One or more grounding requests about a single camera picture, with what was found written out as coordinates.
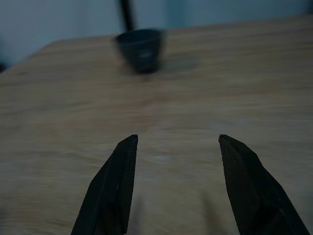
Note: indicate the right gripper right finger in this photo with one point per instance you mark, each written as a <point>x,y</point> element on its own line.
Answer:
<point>254,191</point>

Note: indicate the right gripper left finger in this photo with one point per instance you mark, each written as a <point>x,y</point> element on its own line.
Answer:
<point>115,186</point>

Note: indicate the small dark bowl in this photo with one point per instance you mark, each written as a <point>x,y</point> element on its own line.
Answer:
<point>141,51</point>

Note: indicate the black metal stand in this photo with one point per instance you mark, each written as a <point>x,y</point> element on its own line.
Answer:
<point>127,14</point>

